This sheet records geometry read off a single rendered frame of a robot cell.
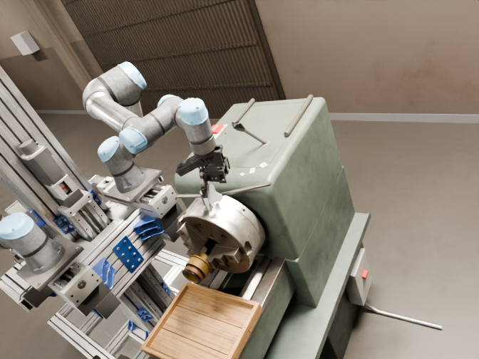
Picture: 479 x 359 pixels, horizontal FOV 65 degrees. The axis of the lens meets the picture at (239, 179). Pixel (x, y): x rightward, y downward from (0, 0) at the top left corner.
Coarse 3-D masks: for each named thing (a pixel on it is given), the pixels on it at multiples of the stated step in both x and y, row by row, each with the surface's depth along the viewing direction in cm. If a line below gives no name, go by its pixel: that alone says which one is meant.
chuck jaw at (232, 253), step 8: (216, 248) 133; (224, 248) 131; (232, 248) 130; (240, 248) 129; (248, 248) 130; (208, 256) 131; (216, 256) 130; (224, 256) 129; (232, 256) 127; (240, 256) 129; (216, 264) 131; (224, 264) 130
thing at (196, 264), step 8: (192, 256) 132; (200, 256) 132; (192, 264) 128; (200, 264) 129; (208, 264) 130; (184, 272) 129; (192, 272) 127; (200, 272) 128; (208, 272) 131; (192, 280) 132; (200, 280) 128
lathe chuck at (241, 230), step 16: (192, 208) 134; (224, 208) 130; (192, 224) 134; (208, 224) 129; (224, 224) 126; (240, 224) 129; (208, 240) 143; (224, 240) 131; (240, 240) 127; (256, 240) 133; (240, 272) 142
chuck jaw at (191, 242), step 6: (186, 222) 135; (180, 228) 133; (186, 228) 134; (192, 228) 135; (180, 234) 135; (186, 234) 133; (192, 234) 134; (198, 234) 135; (186, 240) 134; (192, 240) 133; (198, 240) 134; (204, 240) 135; (186, 246) 135; (192, 246) 132; (198, 246) 133; (192, 252) 131; (198, 252) 132
